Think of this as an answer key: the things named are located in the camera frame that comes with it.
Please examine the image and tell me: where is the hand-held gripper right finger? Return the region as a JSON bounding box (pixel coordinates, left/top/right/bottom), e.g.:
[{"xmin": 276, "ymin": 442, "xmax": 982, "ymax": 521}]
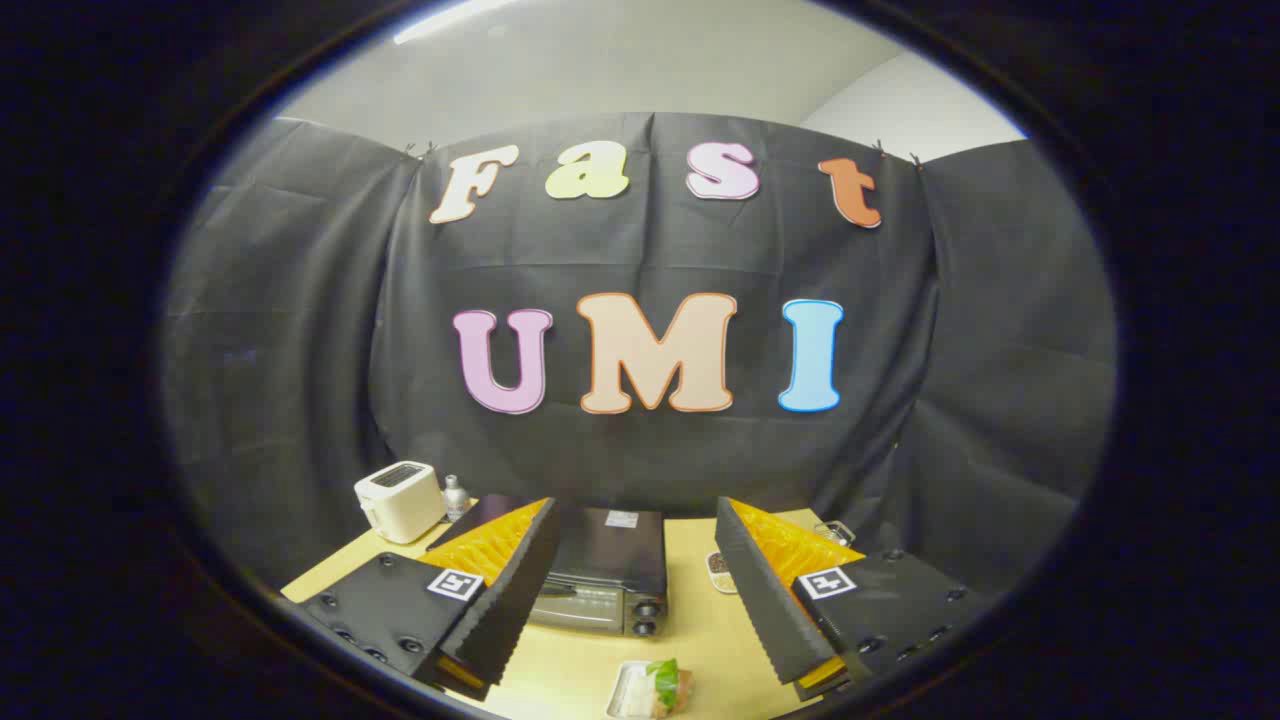
[{"xmin": 714, "ymin": 497, "xmax": 986, "ymax": 701}]

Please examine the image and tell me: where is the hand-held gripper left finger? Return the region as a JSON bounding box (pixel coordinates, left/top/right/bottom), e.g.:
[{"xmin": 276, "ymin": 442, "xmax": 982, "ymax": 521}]
[{"xmin": 300, "ymin": 497, "xmax": 561, "ymax": 701}]

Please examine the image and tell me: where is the black toaster oven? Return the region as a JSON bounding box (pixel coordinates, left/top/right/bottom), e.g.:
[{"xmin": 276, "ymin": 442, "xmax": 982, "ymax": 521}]
[{"xmin": 428, "ymin": 495, "xmax": 669, "ymax": 639}]

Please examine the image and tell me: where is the bread and lettuce sandwich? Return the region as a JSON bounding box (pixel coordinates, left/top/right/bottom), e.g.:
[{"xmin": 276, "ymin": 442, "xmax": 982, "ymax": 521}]
[{"xmin": 640, "ymin": 658, "xmax": 693, "ymax": 719}]

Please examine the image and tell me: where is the cream white toaster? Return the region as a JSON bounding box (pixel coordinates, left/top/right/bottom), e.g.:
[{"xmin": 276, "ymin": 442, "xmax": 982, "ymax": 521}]
[{"xmin": 354, "ymin": 461, "xmax": 447, "ymax": 545}]

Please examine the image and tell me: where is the white foam tray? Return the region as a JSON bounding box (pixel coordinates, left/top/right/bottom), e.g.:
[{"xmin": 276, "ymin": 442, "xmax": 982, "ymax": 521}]
[{"xmin": 606, "ymin": 660, "xmax": 691, "ymax": 720}]

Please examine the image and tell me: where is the black backdrop cloth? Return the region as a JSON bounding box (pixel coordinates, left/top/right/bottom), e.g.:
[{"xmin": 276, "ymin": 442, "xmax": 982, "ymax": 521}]
[{"xmin": 160, "ymin": 112, "xmax": 1118, "ymax": 601}]

